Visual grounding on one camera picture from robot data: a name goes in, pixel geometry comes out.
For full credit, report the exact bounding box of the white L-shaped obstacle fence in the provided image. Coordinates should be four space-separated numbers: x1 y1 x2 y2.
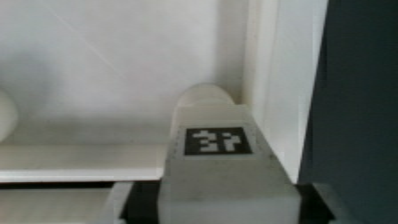
0 189 114 224

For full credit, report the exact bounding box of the white square table top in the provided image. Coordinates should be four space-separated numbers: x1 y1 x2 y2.
0 0 332 183

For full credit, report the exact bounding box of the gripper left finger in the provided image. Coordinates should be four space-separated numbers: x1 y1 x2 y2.
96 181 160 224

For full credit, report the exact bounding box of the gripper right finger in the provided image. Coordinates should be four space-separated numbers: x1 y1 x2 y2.
297 183 363 224

